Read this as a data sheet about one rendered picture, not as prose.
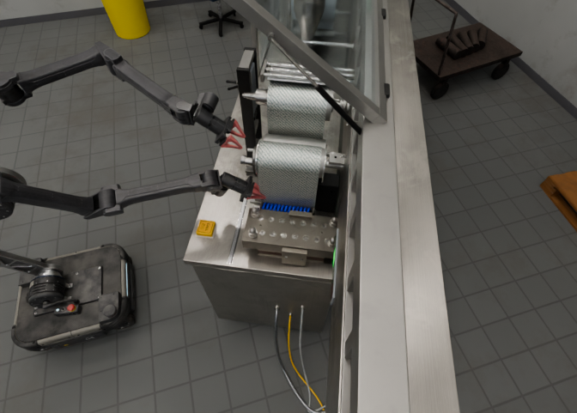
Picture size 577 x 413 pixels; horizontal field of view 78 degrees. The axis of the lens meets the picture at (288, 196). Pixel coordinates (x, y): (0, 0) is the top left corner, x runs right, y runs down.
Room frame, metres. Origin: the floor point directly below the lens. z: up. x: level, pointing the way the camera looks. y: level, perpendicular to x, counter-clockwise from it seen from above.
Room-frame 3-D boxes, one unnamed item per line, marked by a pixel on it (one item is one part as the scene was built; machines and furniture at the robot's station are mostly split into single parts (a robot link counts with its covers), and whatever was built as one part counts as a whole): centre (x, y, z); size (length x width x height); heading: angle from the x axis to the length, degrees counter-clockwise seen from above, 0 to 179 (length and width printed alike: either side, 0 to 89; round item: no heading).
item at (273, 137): (1.04, -0.02, 1.18); 0.26 x 0.12 x 0.12; 83
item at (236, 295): (1.86, -0.05, 0.43); 2.52 x 0.64 x 0.86; 173
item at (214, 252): (1.86, -0.03, 0.88); 2.52 x 0.66 x 0.04; 173
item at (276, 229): (0.74, -0.02, 1.00); 0.40 x 0.16 x 0.06; 83
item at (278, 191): (0.86, 0.00, 1.10); 0.23 x 0.01 x 0.18; 83
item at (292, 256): (0.64, -0.03, 0.97); 0.10 x 0.03 x 0.11; 83
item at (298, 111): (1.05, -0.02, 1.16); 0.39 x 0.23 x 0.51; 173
